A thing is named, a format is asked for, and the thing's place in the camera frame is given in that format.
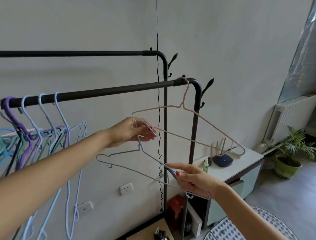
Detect potted plant in green pot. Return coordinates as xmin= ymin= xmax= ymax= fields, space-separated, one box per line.
xmin=274 ymin=126 xmax=316 ymax=180

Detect dark blue router white antennas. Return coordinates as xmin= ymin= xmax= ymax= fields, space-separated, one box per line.
xmin=210 ymin=137 xmax=235 ymax=168

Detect thin black hanging cable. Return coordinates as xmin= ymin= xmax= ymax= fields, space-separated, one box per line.
xmin=156 ymin=0 xmax=165 ymax=213

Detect white low cabinet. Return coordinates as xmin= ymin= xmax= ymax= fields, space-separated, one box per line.
xmin=192 ymin=147 xmax=265 ymax=228

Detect white radiator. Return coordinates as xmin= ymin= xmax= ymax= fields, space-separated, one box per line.
xmin=261 ymin=95 xmax=316 ymax=149

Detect white and black box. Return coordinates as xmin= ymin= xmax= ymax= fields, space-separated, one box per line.
xmin=185 ymin=205 xmax=203 ymax=238

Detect pink wire clothes hanger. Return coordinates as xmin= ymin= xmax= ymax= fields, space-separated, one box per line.
xmin=131 ymin=77 xmax=246 ymax=156

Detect person's left forearm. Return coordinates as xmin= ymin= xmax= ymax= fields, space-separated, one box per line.
xmin=0 ymin=129 xmax=117 ymax=231

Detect person's left hand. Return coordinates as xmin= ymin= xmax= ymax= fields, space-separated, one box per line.
xmin=109 ymin=117 xmax=157 ymax=148

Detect white wall socket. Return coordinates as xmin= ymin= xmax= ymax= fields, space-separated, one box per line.
xmin=76 ymin=200 xmax=94 ymax=214
xmin=119 ymin=183 xmax=134 ymax=196

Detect row of coloured hangers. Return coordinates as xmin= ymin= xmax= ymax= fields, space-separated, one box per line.
xmin=0 ymin=92 xmax=88 ymax=240

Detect black metal clothes rack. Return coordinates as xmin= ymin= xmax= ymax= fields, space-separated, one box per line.
xmin=0 ymin=47 xmax=215 ymax=240

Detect person's right hand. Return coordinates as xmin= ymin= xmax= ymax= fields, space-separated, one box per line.
xmin=165 ymin=162 xmax=222 ymax=200

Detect white dotted grey rug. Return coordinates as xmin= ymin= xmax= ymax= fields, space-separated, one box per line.
xmin=209 ymin=206 xmax=297 ymax=240

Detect red box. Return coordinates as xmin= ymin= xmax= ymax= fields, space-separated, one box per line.
xmin=167 ymin=195 xmax=186 ymax=231

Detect grey wire clothes hanger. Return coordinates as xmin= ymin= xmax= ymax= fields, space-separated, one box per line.
xmin=96 ymin=123 xmax=212 ymax=200

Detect small black device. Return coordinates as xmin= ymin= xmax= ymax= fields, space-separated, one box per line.
xmin=154 ymin=227 xmax=169 ymax=240

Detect person's right forearm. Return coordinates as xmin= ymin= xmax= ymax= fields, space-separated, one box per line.
xmin=212 ymin=183 xmax=298 ymax=240

